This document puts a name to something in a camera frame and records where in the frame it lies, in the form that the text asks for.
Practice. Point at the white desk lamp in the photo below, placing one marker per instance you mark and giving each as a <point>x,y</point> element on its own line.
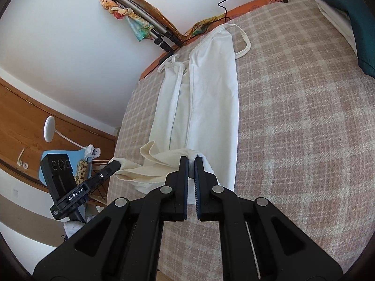
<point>51,130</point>

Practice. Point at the dark green pillow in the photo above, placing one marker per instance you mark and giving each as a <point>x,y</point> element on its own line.
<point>348,14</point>

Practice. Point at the colourful patterned scarf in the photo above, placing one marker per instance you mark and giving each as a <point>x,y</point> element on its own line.
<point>137,20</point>

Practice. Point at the white pillow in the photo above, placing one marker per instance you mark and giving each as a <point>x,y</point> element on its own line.
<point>334,20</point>

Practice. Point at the blue chair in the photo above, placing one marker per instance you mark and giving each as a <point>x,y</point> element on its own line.
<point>61,156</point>

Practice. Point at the white tank top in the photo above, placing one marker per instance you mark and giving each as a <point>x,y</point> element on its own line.
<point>202,99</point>

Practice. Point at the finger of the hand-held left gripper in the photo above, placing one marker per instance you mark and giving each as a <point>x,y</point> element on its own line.
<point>110,169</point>

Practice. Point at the leopard print cloth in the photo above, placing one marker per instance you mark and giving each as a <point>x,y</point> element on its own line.
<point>82,171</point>

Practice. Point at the plaid bed blanket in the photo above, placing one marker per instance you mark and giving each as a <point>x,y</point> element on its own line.
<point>281,140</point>

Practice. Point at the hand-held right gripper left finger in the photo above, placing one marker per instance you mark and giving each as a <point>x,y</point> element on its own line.
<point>184,181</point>

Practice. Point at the folded tripod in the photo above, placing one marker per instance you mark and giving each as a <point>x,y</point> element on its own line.
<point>146,16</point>

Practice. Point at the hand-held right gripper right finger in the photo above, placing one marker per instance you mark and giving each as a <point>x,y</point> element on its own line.
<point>197,181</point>

